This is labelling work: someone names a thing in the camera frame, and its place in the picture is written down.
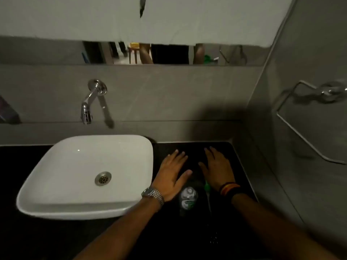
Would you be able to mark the person's left forearm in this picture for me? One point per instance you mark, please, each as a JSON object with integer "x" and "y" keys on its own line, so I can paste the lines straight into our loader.
{"x": 122, "y": 230}

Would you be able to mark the black and orange wristbands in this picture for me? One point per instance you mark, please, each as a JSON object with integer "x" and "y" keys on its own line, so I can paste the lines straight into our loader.
{"x": 229, "y": 188}

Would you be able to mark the white ceramic sink basin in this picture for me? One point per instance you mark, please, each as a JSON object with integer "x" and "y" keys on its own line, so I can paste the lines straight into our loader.
{"x": 81, "y": 165}

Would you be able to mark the person's right hand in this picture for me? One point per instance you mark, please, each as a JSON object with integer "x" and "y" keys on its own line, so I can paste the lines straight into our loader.
{"x": 219, "y": 173}

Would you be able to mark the white sheet covering mirror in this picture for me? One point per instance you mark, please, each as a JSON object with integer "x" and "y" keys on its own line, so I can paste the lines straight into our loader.
{"x": 189, "y": 18}

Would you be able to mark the silver sink drain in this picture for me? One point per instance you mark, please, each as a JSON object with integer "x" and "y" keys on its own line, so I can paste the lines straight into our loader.
{"x": 103, "y": 178}

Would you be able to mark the clear bottle with green label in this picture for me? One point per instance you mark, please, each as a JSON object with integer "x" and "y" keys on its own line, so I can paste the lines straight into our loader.
{"x": 188, "y": 199}

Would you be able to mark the green toothbrush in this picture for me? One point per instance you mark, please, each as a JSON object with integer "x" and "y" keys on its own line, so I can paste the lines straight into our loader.
{"x": 208, "y": 188}

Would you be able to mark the silver metal wristwatch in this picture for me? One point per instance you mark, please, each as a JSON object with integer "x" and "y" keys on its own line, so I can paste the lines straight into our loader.
{"x": 154, "y": 194}

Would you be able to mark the person's left hand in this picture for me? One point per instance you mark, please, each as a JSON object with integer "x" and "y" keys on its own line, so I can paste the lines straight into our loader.
{"x": 169, "y": 178}

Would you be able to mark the chrome wall faucet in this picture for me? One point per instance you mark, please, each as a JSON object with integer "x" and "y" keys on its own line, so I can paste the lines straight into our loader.
{"x": 90, "y": 101}

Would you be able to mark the wall mirror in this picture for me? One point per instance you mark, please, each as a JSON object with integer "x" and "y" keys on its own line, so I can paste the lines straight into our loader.
{"x": 40, "y": 52}

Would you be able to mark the person's right thumb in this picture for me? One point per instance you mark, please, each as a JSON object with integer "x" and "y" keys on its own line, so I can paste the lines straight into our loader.
{"x": 203, "y": 169}

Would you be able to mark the person's left thumb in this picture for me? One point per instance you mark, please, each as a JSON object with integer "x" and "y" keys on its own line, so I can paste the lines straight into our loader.
{"x": 185, "y": 179}

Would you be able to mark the person's right forearm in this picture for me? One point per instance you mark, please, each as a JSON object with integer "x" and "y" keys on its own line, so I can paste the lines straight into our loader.
{"x": 273, "y": 230}

